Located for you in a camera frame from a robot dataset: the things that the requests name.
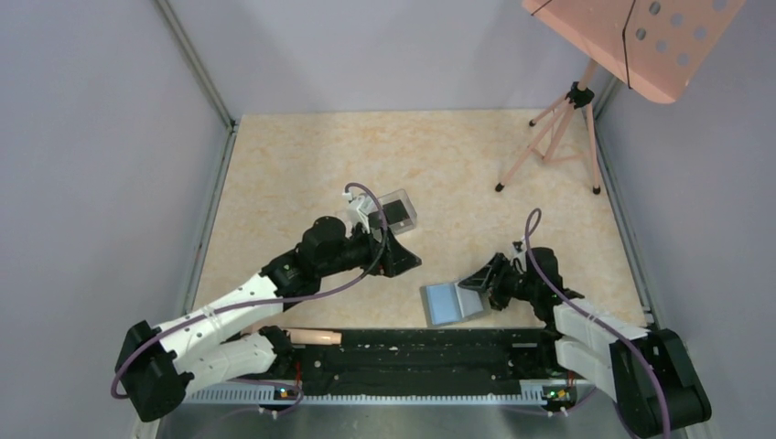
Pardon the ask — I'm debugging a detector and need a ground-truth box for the pink music stand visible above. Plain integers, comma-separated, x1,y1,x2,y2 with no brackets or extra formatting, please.
494,0,746,194

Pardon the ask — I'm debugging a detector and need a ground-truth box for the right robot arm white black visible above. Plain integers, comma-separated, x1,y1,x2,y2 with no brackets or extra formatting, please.
457,247,712,438

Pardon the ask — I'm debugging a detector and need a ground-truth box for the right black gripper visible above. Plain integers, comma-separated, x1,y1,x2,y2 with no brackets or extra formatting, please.
459,252,539,310

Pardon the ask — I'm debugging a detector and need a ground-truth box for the beige cylindrical handle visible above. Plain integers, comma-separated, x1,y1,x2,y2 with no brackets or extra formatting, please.
285,328,342,346

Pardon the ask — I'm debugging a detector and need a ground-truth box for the clear plastic card box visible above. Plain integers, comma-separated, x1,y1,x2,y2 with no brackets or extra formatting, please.
335,188,417,240

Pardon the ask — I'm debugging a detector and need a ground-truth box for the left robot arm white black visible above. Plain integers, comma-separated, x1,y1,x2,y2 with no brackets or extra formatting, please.
111,216,422,423

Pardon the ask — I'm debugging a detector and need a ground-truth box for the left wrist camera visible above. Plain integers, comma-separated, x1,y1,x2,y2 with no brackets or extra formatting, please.
342,192,374,228

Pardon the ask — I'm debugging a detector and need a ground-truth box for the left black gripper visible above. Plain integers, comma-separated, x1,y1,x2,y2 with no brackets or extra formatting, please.
318,220,421,278

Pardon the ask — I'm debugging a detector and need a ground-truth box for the grey card holder wallet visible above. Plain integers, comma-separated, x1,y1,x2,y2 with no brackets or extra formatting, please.
420,283,490,327

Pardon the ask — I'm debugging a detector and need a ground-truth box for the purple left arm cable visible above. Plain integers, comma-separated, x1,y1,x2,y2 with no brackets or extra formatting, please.
110,182,389,419

